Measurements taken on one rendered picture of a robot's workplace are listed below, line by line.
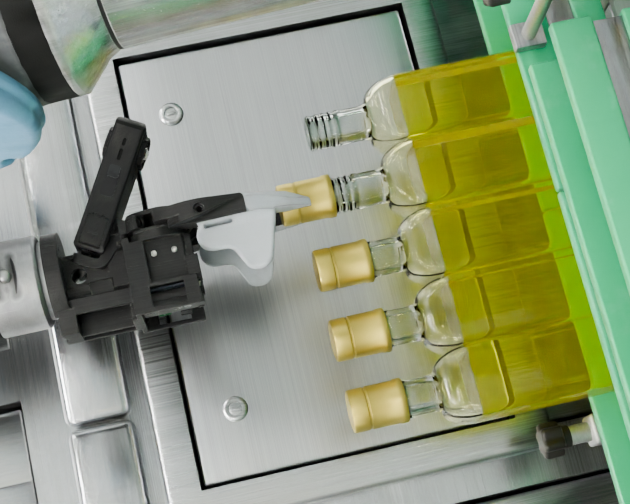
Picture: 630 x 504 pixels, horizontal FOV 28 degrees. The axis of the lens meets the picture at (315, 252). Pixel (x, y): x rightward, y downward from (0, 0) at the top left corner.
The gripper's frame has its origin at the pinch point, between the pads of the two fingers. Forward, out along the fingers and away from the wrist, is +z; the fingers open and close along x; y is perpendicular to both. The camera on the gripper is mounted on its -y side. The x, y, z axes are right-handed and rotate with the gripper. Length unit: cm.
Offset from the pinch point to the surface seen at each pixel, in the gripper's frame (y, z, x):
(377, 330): 11.9, 4.1, 1.4
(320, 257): 5.2, 1.1, 1.5
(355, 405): 17.2, 1.1, 1.5
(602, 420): 22.2, 20.8, -3.2
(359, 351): 13.1, 2.5, 0.6
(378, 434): 18.4, 4.0, -12.7
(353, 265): 6.4, 3.5, 1.6
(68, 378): 7.6, -21.4, -13.2
